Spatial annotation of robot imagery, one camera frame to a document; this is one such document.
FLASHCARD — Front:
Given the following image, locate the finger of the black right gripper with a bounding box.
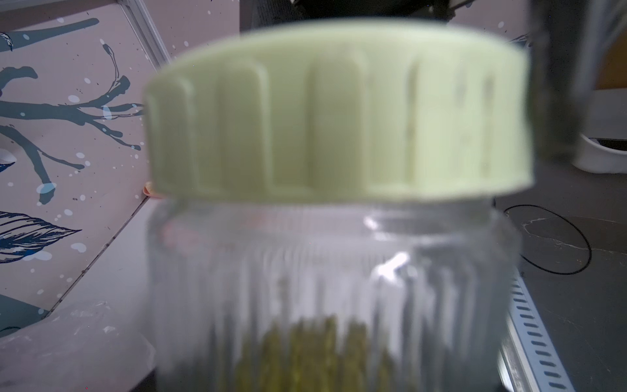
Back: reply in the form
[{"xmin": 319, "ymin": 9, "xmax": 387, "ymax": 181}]
[{"xmin": 527, "ymin": 1, "xmax": 626, "ymax": 162}]

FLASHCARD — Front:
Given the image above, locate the clear plastic bin liner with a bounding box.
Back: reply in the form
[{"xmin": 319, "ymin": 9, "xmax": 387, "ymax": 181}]
[{"xmin": 1, "ymin": 302, "xmax": 155, "ymax": 391}]

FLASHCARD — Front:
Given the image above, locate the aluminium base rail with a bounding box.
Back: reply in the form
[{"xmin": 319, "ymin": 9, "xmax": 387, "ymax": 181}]
[{"xmin": 498, "ymin": 273, "xmax": 574, "ymax": 392}]

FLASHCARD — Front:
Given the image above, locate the green lid mung bean jar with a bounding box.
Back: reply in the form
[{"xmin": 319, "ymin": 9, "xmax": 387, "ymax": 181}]
[{"xmin": 144, "ymin": 19, "xmax": 534, "ymax": 391}]

